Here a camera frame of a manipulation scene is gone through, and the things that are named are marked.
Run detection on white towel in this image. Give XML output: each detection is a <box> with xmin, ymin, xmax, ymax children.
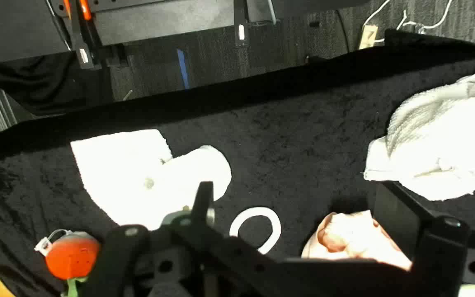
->
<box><xmin>69</xmin><ymin>129</ymin><xmax>234</xmax><ymax>233</ymax></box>
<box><xmin>361</xmin><ymin>63</ymin><xmax>475</xmax><ymax>203</ymax></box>

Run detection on beige power plug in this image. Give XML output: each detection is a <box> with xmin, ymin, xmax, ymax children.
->
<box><xmin>358</xmin><ymin>24</ymin><xmax>379</xmax><ymax>52</ymax></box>

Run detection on white power cable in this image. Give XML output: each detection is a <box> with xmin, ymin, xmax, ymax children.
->
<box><xmin>360</xmin><ymin>0</ymin><xmax>457</xmax><ymax>35</ymax></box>

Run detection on black draped fabric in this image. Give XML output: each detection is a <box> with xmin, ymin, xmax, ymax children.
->
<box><xmin>0</xmin><ymin>48</ymin><xmax>111</xmax><ymax>118</ymax></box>

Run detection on orange turnip plushie green leaves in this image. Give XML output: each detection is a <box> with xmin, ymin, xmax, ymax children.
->
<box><xmin>33</xmin><ymin>228</ymin><xmax>102</xmax><ymax>297</ymax></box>

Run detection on black velvet tablecloth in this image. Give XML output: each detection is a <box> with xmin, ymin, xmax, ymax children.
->
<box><xmin>0</xmin><ymin>30</ymin><xmax>475</xmax><ymax>297</ymax></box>

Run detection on orange black bar clamp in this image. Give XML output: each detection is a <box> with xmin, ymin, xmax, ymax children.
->
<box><xmin>233</xmin><ymin>0</ymin><xmax>251</xmax><ymax>80</ymax></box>
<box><xmin>46</xmin><ymin>0</ymin><xmax>107</xmax><ymax>71</ymax></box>

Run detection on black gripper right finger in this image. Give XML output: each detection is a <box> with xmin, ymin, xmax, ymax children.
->
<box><xmin>383</xmin><ymin>182</ymin><xmax>473</xmax><ymax>297</ymax></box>

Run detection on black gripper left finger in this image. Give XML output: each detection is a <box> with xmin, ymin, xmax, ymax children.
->
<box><xmin>91</xmin><ymin>180</ymin><xmax>218</xmax><ymax>297</ymax></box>

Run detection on peach shirt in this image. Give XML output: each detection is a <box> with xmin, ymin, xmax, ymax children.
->
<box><xmin>300</xmin><ymin>210</ymin><xmax>416</xmax><ymax>273</ymax></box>

